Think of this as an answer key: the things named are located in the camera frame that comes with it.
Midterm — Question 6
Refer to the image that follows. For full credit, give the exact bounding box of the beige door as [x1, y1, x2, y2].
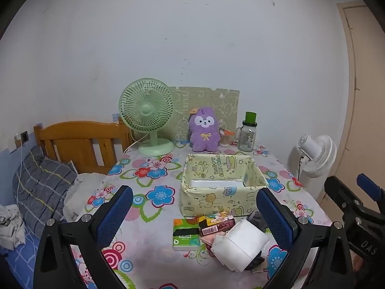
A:
[337, 1, 385, 211]

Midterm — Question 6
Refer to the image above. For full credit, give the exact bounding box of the white standing fan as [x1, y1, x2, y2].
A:
[288, 134, 337, 187]

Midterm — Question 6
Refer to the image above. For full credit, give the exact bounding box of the yellow cartoon fabric storage box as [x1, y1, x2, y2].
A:
[180, 153, 269, 219]

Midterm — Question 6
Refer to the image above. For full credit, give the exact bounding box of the blue bed sheet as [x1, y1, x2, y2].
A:
[0, 226, 61, 289]

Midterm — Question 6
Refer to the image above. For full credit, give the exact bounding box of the purple plush toy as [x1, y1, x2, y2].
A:
[188, 106, 222, 152]

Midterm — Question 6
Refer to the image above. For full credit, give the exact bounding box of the green tissue packet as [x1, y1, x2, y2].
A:
[173, 218, 201, 251]

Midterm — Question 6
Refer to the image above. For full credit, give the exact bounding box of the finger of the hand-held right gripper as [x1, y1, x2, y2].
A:
[356, 173, 385, 214]
[324, 176, 370, 226]

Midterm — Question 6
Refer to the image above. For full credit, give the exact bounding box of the white face mask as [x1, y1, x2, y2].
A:
[211, 219, 270, 273]

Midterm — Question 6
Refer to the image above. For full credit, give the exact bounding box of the glass jar mug green lid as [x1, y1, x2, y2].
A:
[235, 111, 258, 152]

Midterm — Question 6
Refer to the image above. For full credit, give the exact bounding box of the green desk fan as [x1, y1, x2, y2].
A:
[119, 78, 175, 157]

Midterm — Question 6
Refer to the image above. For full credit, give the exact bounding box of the cotton swab container orange lid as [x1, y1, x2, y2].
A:
[219, 127, 236, 147]

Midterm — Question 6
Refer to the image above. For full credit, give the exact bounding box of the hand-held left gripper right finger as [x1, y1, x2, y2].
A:
[256, 187, 355, 289]

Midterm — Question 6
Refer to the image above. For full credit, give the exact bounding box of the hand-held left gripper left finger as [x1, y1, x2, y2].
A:
[34, 184, 134, 289]

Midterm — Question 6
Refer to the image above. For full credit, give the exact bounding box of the pink soft item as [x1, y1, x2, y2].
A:
[200, 235, 217, 249]

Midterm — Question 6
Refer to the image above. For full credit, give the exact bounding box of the grey sock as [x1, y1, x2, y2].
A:
[247, 211, 267, 232]

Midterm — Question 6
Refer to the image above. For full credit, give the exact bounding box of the wooden bed headboard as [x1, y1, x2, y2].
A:
[34, 120, 133, 175]

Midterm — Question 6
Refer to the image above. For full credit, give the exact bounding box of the beige cartoon board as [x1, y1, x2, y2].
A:
[168, 86, 240, 142]

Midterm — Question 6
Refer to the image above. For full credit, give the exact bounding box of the white blanket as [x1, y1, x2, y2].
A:
[63, 173, 107, 222]

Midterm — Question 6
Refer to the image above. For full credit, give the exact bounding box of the floral tablecloth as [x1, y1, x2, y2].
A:
[69, 140, 331, 289]

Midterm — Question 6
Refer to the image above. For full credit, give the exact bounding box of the yellow cartoon tissue packet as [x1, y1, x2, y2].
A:
[199, 212, 236, 237]

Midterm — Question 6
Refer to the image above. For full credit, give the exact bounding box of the crumpled white grey cloth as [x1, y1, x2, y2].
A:
[0, 205, 26, 250]

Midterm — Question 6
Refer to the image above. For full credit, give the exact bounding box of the grey plaid pillow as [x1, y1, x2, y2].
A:
[13, 145, 78, 238]

